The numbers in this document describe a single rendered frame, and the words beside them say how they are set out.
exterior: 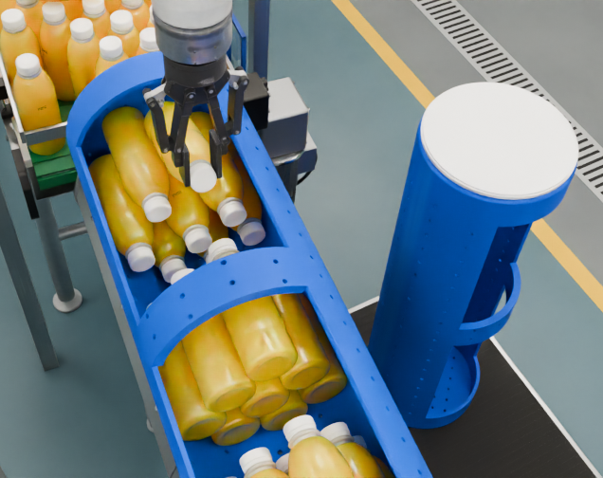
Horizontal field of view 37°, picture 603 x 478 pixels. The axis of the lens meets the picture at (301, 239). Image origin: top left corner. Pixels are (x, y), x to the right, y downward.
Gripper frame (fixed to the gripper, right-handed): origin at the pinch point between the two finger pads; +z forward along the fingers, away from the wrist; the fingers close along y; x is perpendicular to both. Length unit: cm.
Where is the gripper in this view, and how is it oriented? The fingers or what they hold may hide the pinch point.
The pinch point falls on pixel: (199, 158)
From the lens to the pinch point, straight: 122.3
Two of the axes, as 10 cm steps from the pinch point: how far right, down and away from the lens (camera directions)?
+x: -3.8, -7.6, 5.4
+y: 9.2, -2.7, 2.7
